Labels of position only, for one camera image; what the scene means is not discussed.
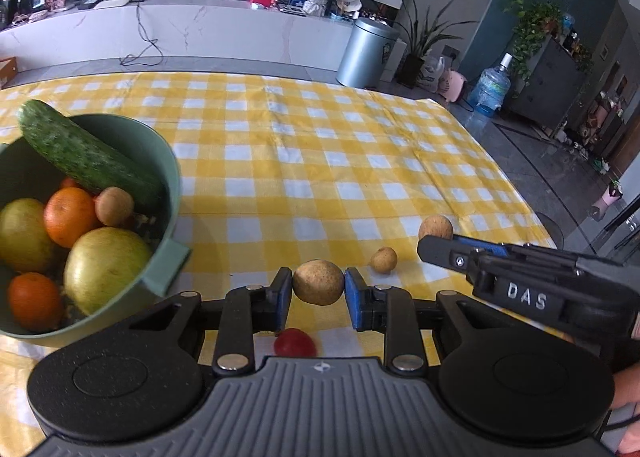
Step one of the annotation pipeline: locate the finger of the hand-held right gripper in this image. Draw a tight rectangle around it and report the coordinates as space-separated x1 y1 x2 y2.
417 234 481 284
452 236 518 259

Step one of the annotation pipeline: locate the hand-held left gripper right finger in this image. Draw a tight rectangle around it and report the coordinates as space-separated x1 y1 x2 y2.
344 267 511 375

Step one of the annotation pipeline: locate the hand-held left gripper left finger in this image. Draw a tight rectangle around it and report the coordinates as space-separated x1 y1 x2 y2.
127 266 294 378

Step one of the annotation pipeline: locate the brown kiwi small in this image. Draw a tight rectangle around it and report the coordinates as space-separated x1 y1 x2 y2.
370 247 398 274

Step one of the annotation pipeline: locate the green plastic strainer bowl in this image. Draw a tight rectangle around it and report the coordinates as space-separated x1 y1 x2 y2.
0 113 193 349

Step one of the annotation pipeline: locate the yellow green pear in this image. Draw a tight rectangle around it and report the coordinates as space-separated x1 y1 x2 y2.
63 227 153 316
0 198 56 274

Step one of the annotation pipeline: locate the green cucumber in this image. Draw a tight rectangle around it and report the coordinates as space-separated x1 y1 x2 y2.
17 100 166 210

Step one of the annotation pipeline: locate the person's right hand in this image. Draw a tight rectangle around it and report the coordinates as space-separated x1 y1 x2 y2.
611 366 640 457

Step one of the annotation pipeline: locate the red tomato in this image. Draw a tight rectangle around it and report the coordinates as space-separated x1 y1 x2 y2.
273 328 318 359

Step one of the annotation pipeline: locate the pink flower pot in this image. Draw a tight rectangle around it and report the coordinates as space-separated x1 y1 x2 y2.
601 180 624 209

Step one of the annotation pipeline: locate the yellow checkered tablecloth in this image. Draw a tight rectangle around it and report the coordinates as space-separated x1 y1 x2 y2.
0 71 558 457

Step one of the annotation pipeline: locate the blue water jug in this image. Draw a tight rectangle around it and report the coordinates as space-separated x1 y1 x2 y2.
467 53 513 118

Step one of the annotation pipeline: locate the brown door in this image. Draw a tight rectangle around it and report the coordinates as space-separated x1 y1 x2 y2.
610 112 640 175

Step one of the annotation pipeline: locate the grey metal cabinet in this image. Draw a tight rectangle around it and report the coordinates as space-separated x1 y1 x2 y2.
505 34 588 130

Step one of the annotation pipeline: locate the white plastic bag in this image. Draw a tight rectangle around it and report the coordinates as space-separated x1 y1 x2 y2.
417 54 447 93

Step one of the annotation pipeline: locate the potted green plant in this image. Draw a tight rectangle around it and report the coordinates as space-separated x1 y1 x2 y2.
395 0 471 88

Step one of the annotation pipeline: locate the silver trash can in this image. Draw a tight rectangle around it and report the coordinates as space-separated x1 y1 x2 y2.
336 17 401 88

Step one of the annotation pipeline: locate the trailing vine plant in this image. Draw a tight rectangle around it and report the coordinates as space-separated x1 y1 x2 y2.
505 0 563 83

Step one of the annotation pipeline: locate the white marble console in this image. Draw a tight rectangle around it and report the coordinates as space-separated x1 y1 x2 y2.
0 0 396 88

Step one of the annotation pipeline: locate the cardboard box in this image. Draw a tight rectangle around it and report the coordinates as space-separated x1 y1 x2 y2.
0 57 20 89

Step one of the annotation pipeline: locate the black metal frame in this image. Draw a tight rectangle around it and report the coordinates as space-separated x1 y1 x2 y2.
602 202 640 249

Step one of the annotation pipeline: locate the black cable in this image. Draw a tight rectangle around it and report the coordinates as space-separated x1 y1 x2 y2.
120 4 166 65

